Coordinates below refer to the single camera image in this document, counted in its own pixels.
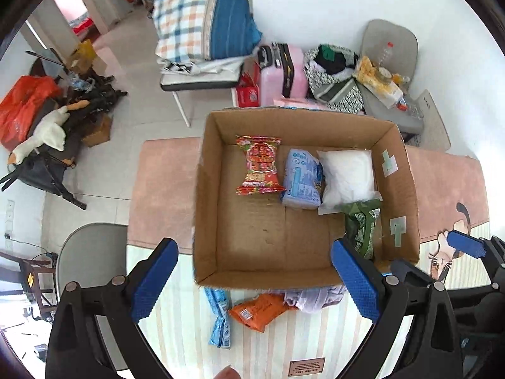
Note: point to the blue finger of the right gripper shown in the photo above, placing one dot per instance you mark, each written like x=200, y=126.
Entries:
x=466, y=244

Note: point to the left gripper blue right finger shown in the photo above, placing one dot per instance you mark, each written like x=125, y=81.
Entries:
x=359, y=275

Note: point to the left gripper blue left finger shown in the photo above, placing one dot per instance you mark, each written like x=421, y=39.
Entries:
x=149, y=276

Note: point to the lilac soft cloth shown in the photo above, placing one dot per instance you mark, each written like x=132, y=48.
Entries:
x=315, y=299

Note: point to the green snack packet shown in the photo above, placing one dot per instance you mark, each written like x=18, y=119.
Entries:
x=360, y=222

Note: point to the blue slim packet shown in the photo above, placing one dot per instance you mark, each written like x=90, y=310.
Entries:
x=219, y=301

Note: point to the orange snack packet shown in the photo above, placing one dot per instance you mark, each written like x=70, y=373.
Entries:
x=257, y=313

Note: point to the red wet wipes packet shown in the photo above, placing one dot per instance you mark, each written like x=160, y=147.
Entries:
x=260, y=153

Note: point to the operator hand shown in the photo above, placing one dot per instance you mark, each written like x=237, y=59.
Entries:
x=228, y=373

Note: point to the grey round chair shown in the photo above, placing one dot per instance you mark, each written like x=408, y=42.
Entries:
x=91, y=256

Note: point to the small brown label card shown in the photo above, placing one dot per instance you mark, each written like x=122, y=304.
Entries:
x=306, y=367

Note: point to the white cotton pad bag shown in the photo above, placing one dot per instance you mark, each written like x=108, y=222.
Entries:
x=348, y=178

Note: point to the light blue tissue pack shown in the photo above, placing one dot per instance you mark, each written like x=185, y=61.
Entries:
x=303, y=181

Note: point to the cardboard box with printed sides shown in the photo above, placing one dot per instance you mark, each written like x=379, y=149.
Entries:
x=254, y=241

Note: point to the small brown cardboard box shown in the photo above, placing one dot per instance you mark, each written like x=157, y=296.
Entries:
x=97, y=132

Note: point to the yellow snack bag on chair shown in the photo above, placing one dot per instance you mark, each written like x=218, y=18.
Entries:
x=378, y=81

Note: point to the white goose plush toy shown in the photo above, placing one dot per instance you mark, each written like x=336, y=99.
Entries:
x=48, y=132

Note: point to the grey chair with clutter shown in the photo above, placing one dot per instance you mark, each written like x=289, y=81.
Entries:
x=406, y=115

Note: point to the black folded stroller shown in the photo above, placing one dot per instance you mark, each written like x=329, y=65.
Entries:
x=45, y=167

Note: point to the clear plastic bottle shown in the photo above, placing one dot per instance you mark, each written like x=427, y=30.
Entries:
x=386, y=55

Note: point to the black white patterned bag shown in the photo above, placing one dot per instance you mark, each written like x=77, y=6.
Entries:
x=329, y=71

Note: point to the red box by suitcase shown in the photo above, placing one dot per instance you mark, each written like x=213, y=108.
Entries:
x=247, y=90

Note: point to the white bench chair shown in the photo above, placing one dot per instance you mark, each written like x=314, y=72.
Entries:
x=207, y=75

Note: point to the orange plastic bag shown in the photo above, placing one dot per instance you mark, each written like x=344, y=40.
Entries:
x=21, y=105

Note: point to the pink suitcase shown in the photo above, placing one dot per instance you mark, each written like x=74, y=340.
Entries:
x=281, y=73

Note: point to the yellow bag on floor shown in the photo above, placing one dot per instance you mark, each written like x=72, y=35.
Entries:
x=82, y=58

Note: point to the plaid and blue pillow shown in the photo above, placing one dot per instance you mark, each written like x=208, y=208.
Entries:
x=204, y=30

